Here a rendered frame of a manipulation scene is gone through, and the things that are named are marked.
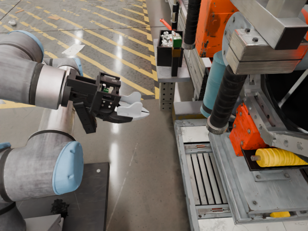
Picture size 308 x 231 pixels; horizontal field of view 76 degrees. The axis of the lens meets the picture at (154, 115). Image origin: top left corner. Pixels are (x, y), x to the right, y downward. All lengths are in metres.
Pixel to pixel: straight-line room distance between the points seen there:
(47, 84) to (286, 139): 0.57
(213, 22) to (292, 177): 0.78
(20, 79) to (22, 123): 1.25
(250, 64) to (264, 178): 0.78
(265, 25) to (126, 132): 1.16
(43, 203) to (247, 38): 0.85
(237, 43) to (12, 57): 0.40
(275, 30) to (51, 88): 0.38
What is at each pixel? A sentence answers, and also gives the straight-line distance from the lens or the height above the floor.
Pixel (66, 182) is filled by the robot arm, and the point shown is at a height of 0.56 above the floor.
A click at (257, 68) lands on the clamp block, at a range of 0.33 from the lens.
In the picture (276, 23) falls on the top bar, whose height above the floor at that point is 0.98.
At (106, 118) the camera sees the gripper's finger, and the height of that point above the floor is 0.74.
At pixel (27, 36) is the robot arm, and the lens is 0.59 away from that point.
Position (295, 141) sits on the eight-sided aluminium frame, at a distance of 0.58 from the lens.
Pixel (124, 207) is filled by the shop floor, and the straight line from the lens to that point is 1.14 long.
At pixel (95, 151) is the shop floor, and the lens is 1.33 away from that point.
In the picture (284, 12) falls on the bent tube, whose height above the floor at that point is 0.99.
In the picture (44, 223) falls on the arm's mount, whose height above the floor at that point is 0.38.
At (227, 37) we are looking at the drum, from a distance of 0.56.
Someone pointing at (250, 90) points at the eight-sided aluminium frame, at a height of 0.62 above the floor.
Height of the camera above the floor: 1.08
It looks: 48 degrees down
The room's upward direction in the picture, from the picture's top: straight up
